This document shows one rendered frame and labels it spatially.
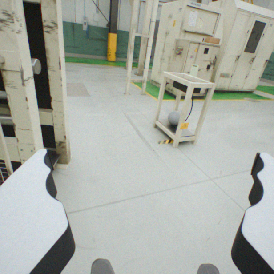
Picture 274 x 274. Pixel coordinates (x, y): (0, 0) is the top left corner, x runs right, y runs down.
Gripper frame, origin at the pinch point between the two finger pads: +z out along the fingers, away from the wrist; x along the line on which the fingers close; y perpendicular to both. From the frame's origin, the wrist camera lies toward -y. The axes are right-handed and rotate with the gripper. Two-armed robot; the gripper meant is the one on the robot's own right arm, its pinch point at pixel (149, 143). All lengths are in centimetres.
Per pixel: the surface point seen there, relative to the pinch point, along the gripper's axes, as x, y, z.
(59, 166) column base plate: -79, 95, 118
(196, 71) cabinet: 114, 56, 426
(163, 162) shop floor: 19, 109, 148
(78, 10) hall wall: -299, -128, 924
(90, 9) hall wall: -250, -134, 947
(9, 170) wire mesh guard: -67, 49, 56
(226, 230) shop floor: 60, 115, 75
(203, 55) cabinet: 125, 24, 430
